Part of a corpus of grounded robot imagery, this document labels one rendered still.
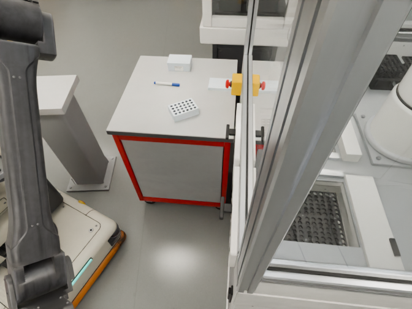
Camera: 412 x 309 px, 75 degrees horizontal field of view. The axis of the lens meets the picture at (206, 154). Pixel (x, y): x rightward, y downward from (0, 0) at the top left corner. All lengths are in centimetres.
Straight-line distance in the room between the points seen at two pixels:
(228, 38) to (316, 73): 152
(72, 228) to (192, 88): 98
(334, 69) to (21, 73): 39
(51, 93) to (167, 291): 123
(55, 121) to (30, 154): 121
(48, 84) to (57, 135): 28
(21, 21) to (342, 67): 41
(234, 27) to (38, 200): 142
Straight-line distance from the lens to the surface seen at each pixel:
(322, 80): 19
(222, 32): 168
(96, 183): 208
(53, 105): 155
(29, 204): 46
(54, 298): 49
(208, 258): 172
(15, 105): 45
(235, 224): 78
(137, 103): 140
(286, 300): 75
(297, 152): 23
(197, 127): 123
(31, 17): 48
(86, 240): 159
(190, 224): 180
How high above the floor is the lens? 164
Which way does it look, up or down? 51 degrees down
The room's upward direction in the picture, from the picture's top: 2 degrees counter-clockwise
